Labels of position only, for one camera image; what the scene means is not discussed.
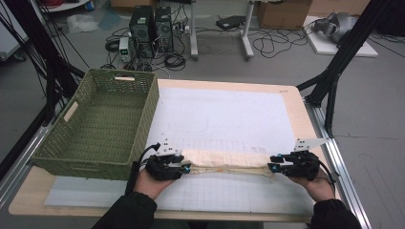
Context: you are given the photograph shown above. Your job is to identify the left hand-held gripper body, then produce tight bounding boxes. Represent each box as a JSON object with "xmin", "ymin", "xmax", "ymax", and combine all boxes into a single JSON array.
[{"xmin": 145, "ymin": 137, "xmax": 186, "ymax": 181}]

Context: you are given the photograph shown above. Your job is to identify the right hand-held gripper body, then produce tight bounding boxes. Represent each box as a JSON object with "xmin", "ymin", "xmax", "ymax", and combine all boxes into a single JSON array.
[{"xmin": 281, "ymin": 136, "xmax": 330, "ymax": 181}]

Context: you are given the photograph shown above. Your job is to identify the cream printed cloth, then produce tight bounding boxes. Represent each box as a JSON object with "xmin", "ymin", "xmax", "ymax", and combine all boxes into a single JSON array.
[{"xmin": 181, "ymin": 148, "xmax": 278, "ymax": 177}]

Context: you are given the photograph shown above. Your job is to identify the green woven basket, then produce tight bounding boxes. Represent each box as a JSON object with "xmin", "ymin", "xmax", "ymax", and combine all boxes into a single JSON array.
[{"xmin": 31, "ymin": 68, "xmax": 160, "ymax": 181}]

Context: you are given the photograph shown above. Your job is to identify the person's left hand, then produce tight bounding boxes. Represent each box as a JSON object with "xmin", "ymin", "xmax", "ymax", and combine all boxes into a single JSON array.
[{"xmin": 133, "ymin": 168, "xmax": 178, "ymax": 200}]

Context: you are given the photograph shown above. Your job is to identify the person's right hand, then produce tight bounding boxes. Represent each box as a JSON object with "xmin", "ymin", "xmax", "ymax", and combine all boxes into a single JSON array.
[{"xmin": 288, "ymin": 175, "xmax": 336, "ymax": 203}]

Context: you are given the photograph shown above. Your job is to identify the white grid mat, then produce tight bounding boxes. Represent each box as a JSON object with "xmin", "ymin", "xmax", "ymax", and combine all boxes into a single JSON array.
[{"xmin": 44, "ymin": 87, "xmax": 316, "ymax": 215}]

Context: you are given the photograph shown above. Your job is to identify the white foam board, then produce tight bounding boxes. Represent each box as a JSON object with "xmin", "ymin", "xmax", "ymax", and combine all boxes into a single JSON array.
[{"xmin": 302, "ymin": 15, "xmax": 379, "ymax": 58}]

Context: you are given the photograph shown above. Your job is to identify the grey power supply box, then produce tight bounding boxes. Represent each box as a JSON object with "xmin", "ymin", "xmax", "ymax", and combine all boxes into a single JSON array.
[{"xmin": 118, "ymin": 36, "xmax": 133, "ymax": 63}]

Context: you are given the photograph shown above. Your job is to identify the thick white desk leg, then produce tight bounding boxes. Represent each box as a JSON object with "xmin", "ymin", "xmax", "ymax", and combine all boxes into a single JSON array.
[{"xmin": 240, "ymin": 0, "xmax": 256, "ymax": 61}]

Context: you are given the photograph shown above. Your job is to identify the thin white desk leg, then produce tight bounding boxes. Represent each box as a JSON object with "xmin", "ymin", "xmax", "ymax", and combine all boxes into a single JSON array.
[{"xmin": 189, "ymin": 0, "xmax": 200, "ymax": 61}]

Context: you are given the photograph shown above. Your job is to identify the narrow black computer tower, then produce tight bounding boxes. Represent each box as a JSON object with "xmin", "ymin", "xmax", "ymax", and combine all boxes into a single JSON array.
[{"xmin": 154, "ymin": 6, "xmax": 175, "ymax": 53}]

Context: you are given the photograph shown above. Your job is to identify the wide black computer tower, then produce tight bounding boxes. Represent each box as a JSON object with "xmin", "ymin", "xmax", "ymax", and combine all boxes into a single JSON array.
[{"xmin": 128, "ymin": 5, "xmax": 157, "ymax": 59}]

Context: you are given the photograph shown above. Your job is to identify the open cardboard box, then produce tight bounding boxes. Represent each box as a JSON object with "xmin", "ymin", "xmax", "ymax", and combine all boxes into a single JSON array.
[{"xmin": 256, "ymin": 0, "xmax": 313, "ymax": 31}]

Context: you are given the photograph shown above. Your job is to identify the black flat device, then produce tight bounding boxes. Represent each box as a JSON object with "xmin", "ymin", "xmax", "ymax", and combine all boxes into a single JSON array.
[{"xmin": 215, "ymin": 14, "xmax": 246, "ymax": 31}]

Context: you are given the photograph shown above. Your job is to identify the grey helmet-shaped device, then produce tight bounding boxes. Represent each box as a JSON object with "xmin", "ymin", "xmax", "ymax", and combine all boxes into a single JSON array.
[{"xmin": 311, "ymin": 11, "xmax": 359, "ymax": 44}]

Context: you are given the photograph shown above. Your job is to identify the teal floor sheet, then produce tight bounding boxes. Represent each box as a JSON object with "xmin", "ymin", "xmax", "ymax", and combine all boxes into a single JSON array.
[{"xmin": 97, "ymin": 9, "xmax": 122, "ymax": 31}]

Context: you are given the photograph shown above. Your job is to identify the flat cardboard box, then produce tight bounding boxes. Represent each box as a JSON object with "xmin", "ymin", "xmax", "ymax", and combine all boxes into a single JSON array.
[{"xmin": 110, "ymin": 0, "xmax": 157, "ymax": 9}]

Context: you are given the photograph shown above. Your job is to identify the large cardboard box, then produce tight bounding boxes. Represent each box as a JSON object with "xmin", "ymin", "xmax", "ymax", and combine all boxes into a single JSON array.
[{"xmin": 308, "ymin": 0, "xmax": 372, "ymax": 17}]

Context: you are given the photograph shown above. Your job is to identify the clear plastic bag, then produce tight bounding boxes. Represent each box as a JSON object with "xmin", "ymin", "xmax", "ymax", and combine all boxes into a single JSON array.
[{"xmin": 66, "ymin": 12, "xmax": 100, "ymax": 34}]

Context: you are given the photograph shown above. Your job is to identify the white round table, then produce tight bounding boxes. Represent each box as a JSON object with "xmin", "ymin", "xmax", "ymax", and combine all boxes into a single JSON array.
[{"xmin": 37, "ymin": 0, "xmax": 94, "ymax": 13}]

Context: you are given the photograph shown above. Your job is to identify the white cabinet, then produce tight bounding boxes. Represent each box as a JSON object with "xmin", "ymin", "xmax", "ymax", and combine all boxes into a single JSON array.
[{"xmin": 0, "ymin": 0, "xmax": 30, "ymax": 61}]

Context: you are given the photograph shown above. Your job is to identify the left hand-held gripper black cable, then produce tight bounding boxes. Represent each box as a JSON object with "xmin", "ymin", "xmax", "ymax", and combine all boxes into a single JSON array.
[{"xmin": 124, "ymin": 142, "xmax": 161, "ymax": 197}]

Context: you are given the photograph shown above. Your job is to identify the hand-held gripper black cable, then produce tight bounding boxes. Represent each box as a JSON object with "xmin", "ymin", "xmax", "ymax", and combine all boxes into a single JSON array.
[
  {"xmin": 124, "ymin": 142, "xmax": 161, "ymax": 197},
  {"xmin": 318, "ymin": 160, "xmax": 340, "ymax": 195}
]

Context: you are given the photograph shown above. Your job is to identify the right hand-held gripper black cable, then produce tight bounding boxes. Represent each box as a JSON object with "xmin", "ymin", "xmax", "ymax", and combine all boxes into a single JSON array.
[{"xmin": 318, "ymin": 160, "xmax": 340, "ymax": 195}]

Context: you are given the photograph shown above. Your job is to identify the long aluminium rail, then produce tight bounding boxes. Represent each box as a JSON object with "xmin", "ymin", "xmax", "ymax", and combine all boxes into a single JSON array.
[{"xmin": 304, "ymin": 98, "xmax": 373, "ymax": 229}]

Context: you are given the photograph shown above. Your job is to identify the coiled black cable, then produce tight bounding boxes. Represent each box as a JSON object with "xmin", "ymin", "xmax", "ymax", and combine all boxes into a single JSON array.
[{"xmin": 163, "ymin": 52, "xmax": 187, "ymax": 72}]

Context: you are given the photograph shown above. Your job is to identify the tangle of black floor cables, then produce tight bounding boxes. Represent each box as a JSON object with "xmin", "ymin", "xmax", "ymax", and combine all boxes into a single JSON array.
[{"xmin": 249, "ymin": 27, "xmax": 309, "ymax": 59}]

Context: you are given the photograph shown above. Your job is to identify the short aluminium rail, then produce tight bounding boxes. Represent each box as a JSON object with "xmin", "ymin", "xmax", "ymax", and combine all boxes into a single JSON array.
[{"xmin": 0, "ymin": 122, "xmax": 53, "ymax": 208}]

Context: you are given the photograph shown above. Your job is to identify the black metal stand with cables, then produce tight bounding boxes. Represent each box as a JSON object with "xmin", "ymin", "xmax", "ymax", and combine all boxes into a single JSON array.
[{"xmin": 0, "ymin": 0, "xmax": 87, "ymax": 127}]

